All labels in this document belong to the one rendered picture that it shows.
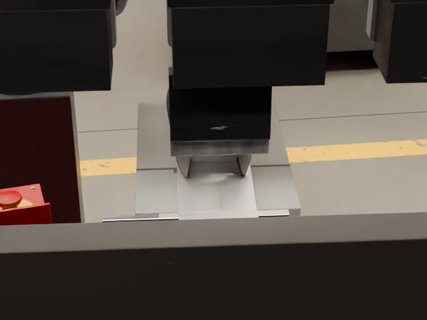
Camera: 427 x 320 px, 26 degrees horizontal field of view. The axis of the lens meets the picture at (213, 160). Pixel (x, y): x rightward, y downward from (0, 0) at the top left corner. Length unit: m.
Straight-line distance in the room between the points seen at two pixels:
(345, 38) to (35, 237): 3.29
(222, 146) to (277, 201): 0.11
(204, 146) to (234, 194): 0.11
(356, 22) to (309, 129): 0.55
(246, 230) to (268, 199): 0.65
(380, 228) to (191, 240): 0.08
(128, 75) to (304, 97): 0.70
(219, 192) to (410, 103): 2.52
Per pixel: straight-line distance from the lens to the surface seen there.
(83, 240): 0.37
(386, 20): 0.89
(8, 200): 1.40
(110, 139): 3.21
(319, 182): 2.97
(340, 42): 3.64
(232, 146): 0.94
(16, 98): 1.78
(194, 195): 1.02
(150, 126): 1.17
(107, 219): 0.99
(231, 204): 1.01
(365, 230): 0.38
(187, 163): 1.05
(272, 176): 1.06
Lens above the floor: 1.55
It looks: 30 degrees down
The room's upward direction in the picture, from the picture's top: straight up
